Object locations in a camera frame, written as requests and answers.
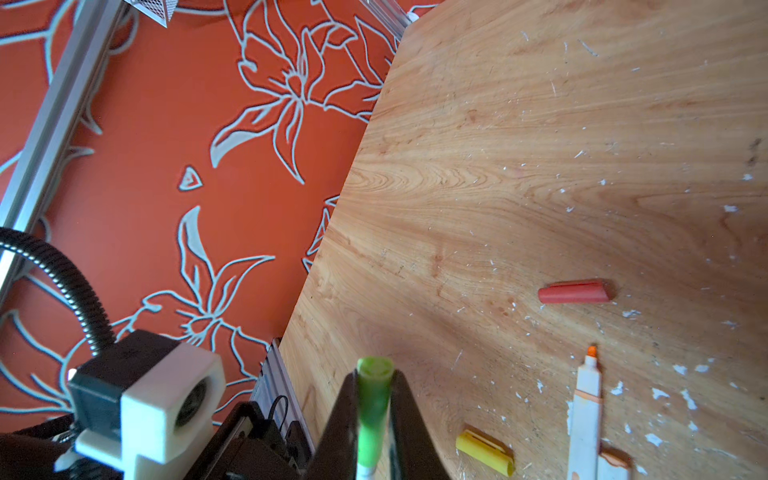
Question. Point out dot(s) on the white pen orange tip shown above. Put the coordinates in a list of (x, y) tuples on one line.
[(585, 420)]

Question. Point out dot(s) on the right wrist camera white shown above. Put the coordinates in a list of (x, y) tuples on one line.
[(144, 407)]

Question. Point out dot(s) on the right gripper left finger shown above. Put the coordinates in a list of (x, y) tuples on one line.
[(335, 456)]

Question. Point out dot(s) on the red pen cap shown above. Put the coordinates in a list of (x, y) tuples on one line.
[(575, 292)]

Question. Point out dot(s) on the yellow pen cap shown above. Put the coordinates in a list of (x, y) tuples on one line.
[(486, 451)]

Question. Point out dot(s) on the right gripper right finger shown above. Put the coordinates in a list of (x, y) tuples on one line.
[(412, 454)]

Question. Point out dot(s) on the white pen purple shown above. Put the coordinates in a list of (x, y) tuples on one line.
[(612, 467)]

